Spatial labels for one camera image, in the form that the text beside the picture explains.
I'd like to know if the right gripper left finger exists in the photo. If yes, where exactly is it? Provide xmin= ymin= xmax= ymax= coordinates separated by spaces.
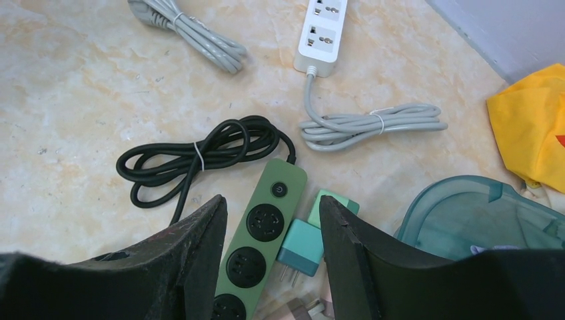
xmin=1 ymin=195 xmax=228 ymax=319

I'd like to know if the green power strip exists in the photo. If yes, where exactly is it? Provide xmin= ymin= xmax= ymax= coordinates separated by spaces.
xmin=210 ymin=159 xmax=307 ymax=319

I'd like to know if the pink plug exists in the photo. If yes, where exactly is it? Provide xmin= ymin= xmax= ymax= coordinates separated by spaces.
xmin=264 ymin=298 xmax=334 ymax=320

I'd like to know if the teal plug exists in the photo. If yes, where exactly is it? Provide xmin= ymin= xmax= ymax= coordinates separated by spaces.
xmin=277 ymin=219 xmax=324 ymax=287

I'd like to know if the white power strip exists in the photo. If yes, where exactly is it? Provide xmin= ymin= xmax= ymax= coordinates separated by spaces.
xmin=293 ymin=0 xmax=348 ymax=77

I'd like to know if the grey cable of white strip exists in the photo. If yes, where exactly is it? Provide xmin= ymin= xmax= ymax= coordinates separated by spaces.
xmin=299 ymin=66 xmax=449 ymax=153

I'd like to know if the light green plug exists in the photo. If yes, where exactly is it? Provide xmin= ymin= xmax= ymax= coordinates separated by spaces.
xmin=307 ymin=189 xmax=360 ymax=229

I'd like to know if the teal plastic basket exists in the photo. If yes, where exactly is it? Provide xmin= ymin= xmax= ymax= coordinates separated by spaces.
xmin=394 ymin=175 xmax=564 ymax=261

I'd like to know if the yellow cloth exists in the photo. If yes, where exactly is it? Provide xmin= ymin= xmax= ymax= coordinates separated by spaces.
xmin=486 ymin=63 xmax=564 ymax=193

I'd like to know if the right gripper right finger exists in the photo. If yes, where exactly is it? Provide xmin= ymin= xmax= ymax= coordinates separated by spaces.
xmin=320 ymin=196 xmax=564 ymax=319

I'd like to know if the black power cord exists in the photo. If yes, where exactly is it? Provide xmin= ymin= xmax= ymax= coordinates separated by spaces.
xmin=115 ymin=115 xmax=297 ymax=226

